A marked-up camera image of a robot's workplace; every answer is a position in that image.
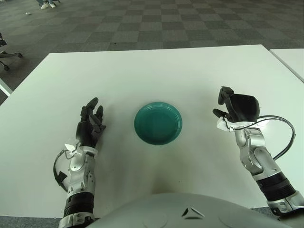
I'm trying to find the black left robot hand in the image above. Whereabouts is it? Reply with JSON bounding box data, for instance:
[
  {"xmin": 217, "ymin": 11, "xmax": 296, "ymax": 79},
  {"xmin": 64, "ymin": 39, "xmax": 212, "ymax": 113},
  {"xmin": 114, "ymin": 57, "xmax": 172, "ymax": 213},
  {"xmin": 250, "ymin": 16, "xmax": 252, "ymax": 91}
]
[{"xmin": 75, "ymin": 97, "xmax": 107, "ymax": 149}]

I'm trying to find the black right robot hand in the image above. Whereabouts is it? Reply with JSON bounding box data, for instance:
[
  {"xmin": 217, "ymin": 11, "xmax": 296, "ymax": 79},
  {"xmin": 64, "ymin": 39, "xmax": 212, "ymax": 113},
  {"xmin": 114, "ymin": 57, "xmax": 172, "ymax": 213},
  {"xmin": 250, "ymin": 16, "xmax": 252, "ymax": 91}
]
[{"xmin": 212, "ymin": 86, "xmax": 261, "ymax": 124}]

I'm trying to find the teal green round plate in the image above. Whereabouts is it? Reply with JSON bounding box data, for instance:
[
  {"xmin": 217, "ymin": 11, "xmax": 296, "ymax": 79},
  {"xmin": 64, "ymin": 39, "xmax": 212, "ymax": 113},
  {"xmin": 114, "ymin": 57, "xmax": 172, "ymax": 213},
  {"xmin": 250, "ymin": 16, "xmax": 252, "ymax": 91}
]
[{"xmin": 133, "ymin": 101, "xmax": 183, "ymax": 146}]

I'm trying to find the white rectangular table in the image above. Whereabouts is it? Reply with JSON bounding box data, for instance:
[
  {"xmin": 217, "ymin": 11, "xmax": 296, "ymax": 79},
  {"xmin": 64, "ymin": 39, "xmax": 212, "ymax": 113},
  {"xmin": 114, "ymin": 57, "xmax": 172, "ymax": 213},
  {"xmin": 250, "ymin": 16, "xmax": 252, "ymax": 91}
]
[
  {"xmin": 270, "ymin": 48, "xmax": 304, "ymax": 83},
  {"xmin": 0, "ymin": 77, "xmax": 13, "ymax": 97}
]

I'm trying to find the black office chair base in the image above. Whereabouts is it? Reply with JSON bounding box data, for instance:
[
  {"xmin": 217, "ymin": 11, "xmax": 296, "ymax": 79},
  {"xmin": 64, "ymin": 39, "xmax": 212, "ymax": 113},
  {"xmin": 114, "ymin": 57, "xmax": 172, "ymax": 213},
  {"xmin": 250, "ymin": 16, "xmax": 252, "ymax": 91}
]
[{"xmin": 0, "ymin": 33, "xmax": 24, "ymax": 71}]

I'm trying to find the grey robot torso shell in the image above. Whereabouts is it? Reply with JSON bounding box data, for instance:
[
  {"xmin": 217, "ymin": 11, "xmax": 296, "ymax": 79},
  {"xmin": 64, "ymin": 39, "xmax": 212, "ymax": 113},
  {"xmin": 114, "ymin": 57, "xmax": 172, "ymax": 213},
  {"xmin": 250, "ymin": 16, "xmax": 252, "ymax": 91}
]
[{"xmin": 85, "ymin": 192, "xmax": 295, "ymax": 228}]

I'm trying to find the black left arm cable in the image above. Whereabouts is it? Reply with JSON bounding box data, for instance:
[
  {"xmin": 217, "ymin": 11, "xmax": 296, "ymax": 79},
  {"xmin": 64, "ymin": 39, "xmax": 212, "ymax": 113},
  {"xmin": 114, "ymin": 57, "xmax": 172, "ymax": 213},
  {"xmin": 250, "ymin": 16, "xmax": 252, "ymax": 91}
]
[{"xmin": 53, "ymin": 150, "xmax": 69, "ymax": 193}]

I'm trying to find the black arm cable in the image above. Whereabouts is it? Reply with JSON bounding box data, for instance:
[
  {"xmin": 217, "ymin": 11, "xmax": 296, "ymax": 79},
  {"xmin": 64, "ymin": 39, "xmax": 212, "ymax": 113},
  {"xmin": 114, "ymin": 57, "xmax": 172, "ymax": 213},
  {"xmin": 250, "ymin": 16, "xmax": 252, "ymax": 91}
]
[
  {"xmin": 53, "ymin": 150, "xmax": 69, "ymax": 193},
  {"xmin": 234, "ymin": 115, "xmax": 296, "ymax": 160}
]

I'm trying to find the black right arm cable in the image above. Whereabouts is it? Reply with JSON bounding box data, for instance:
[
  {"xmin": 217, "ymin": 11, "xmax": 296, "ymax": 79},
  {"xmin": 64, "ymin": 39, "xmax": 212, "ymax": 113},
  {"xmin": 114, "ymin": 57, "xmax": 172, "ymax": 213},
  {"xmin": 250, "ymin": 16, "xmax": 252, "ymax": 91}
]
[{"xmin": 234, "ymin": 115, "xmax": 296, "ymax": 160}]

